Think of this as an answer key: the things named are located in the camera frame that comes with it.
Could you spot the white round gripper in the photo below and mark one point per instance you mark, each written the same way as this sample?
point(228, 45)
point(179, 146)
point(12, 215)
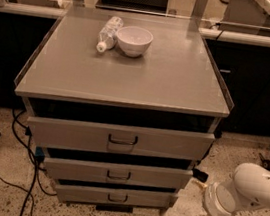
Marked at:
point(210, 199)

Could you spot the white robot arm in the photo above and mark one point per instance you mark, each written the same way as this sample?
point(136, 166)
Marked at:
point(248, 189)

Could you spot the grey drawer cabinet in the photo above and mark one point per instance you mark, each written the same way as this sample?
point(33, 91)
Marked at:
point(173, 85)

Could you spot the grey bottom drawer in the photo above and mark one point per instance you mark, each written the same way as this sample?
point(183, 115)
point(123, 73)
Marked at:
point(95, 195)

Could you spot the grey drawer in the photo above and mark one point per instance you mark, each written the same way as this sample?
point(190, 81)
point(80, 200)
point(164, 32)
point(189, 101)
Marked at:
point(90, 171)
point(99, 137)
point(95, 195)

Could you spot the grey middle drawer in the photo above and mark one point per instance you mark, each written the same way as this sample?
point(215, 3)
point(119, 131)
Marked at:
point(90, 171)

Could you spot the grey top drawer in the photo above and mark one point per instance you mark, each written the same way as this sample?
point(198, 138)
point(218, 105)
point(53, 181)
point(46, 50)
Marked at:
point(99, 137)

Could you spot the black plug adapter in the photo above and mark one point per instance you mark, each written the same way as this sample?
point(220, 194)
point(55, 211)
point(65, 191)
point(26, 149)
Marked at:
point(201, 176)

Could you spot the white ceramic bowl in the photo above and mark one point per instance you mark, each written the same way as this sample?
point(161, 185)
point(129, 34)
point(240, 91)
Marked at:
point(134, 40)

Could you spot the clear plastic water bottle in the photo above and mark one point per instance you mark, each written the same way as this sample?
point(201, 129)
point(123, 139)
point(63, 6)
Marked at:
point(107, 35)

